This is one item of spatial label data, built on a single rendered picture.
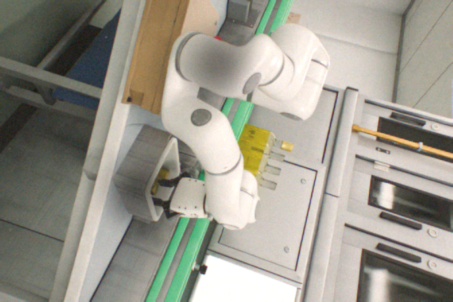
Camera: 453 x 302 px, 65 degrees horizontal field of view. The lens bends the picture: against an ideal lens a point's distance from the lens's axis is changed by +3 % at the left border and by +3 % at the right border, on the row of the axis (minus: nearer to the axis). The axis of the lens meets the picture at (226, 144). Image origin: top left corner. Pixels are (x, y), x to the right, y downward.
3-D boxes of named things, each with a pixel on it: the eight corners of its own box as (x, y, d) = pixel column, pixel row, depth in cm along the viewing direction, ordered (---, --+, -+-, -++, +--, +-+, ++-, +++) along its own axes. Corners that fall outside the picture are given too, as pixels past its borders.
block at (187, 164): (175, 174, 115) (195, 181, 114) (173, 160, 107) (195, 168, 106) (179, 165, 117) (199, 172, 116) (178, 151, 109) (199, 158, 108)
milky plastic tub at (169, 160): (129, 214, 102) (157, 224, 101) (112, 180, 83) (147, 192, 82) (155, 164, 111) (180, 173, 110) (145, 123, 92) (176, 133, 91)
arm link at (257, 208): (247, 203, 78) (257, 167, 83) (203, 196, 82) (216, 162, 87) (257, 228, 90) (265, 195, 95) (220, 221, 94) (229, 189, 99)
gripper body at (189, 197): (211, 224, 94) (174, 217, 98) (222, 191, 99) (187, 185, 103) (203, 213, 88) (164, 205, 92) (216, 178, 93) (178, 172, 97)
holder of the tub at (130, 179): (131, 219, 106) (155, 228, 105) (112, 178, 83) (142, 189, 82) (155, 172, 115) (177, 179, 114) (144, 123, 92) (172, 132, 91)
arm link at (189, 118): (273, 123, 72) (221, 96, 80) (253, 41, 55) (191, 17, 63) (220, 181, 67) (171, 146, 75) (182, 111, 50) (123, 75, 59)
